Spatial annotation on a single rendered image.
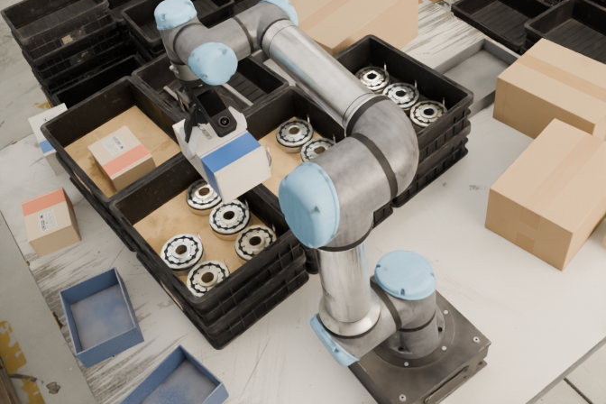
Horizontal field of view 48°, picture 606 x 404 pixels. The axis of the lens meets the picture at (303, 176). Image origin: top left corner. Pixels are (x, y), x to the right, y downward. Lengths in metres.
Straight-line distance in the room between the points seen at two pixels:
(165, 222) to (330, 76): 0.80
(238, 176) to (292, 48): 0.37
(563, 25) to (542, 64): 0.97
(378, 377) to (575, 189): 0.65
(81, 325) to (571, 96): 1.41
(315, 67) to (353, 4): 1.09
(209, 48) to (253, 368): 0.79
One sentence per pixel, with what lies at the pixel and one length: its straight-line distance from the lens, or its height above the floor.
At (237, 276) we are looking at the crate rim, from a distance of 1.51.
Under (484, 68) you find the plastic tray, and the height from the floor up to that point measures 0.70.
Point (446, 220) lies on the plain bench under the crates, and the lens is 1.84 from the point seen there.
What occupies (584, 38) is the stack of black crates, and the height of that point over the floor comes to 0.38.
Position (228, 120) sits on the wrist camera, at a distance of 1.36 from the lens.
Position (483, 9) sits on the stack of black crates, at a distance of 3.26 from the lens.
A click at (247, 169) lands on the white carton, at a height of 1.11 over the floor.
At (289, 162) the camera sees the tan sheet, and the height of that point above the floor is 0.83.
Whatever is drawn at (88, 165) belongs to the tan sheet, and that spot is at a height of 0.83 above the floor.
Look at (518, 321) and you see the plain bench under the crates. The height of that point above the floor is 0.70.
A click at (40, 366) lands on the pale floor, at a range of 2.72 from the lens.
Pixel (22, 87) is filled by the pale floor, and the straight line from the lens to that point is 3.87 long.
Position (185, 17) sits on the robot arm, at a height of 1.46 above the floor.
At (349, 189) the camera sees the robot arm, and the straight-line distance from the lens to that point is 0.96.
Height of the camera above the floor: 2.16
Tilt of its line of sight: 48 degrees down
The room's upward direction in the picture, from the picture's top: 10 degrees counter-clockwise
